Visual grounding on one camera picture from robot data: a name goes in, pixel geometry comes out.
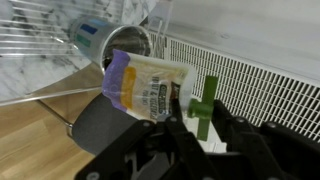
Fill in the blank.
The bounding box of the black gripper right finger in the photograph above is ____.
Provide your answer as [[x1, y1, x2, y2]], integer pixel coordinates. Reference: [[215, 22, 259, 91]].
[[209, 100, 320, 180]]

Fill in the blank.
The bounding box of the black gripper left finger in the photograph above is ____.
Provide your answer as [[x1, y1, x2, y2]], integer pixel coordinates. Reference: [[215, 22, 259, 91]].
[[74, 99, 214, 180]]

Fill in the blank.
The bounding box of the white and purple food pouch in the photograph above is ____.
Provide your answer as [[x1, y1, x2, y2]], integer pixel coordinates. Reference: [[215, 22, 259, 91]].
[[101, 48, 219, 142]]

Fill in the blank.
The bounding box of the dark grey chair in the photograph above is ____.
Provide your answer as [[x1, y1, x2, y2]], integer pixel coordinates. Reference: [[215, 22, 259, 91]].
[[37, 93, 137, 155]]

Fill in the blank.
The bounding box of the silver metal can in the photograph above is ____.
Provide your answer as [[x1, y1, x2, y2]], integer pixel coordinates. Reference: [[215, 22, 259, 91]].
[[68, 16, 153, 72]]

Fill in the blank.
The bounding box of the white wall heater grille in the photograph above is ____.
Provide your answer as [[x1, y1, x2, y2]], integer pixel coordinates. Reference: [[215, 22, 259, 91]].
[[150, 32, 320, 143]]

